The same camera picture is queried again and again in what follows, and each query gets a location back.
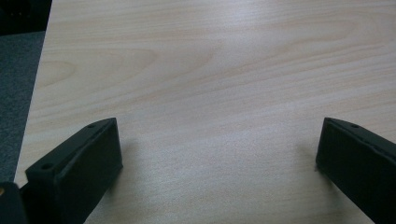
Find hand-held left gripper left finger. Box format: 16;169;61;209
20;117;124;224

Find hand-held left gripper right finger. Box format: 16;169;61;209
315;117;396;224

